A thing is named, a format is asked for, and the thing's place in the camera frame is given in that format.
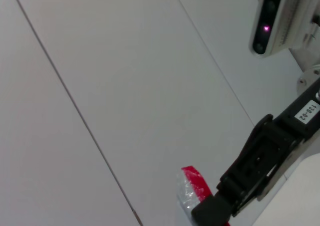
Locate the clear document bag red zipper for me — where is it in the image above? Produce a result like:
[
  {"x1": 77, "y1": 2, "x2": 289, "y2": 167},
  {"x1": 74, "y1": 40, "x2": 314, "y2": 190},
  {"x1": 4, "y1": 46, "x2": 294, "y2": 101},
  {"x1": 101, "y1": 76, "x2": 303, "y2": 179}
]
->
[{"x1": 174, "y1": 165, "x2": 236, "y2": 226}]

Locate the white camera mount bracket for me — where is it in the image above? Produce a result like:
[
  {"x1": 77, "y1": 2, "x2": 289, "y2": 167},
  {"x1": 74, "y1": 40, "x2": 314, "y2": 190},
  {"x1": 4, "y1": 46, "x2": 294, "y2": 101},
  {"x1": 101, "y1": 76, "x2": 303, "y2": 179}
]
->
[{"x1": 287, "y1": 0, "x2": 320, "y2": 98}]

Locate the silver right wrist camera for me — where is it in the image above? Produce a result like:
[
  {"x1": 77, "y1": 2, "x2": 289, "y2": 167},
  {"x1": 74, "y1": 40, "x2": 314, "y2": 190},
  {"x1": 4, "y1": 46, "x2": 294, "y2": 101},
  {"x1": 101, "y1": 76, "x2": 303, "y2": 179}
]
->
[{"x1": 248, "y1": 0, "x2": 317, "y2": 59}]

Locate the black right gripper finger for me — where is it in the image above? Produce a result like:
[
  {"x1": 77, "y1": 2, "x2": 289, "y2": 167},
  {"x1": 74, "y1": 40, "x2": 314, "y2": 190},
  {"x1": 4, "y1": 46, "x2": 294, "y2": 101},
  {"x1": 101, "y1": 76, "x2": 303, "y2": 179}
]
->
[{"x1": 190, "y1": 113, "x2": 306, "y2": 226}]

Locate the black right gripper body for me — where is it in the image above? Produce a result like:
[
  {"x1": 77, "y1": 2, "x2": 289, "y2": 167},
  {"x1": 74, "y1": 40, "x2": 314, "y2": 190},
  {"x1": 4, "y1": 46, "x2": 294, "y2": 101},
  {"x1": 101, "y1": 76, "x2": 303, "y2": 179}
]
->
[{"x1": 273, "y1": 78, "x2": 320, "y2": 144}]

